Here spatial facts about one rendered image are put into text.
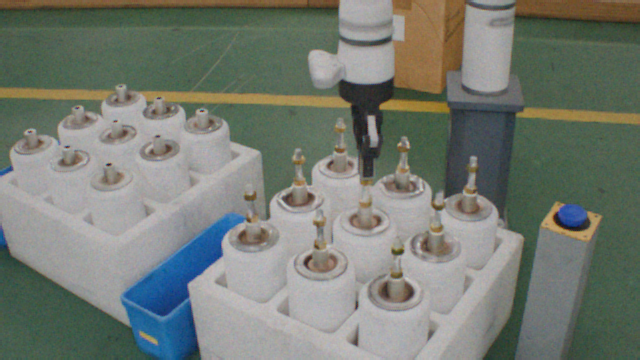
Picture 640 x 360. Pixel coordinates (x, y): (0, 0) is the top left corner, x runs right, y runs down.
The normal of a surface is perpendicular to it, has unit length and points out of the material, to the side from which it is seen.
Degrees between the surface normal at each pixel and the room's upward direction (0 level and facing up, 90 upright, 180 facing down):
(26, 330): 0
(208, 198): 90
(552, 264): 90
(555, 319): 90
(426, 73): 90
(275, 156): 0
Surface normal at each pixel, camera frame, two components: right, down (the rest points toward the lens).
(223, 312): -0.56, 0.45
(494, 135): -0.15, 0.53
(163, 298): 0.83, 0.25
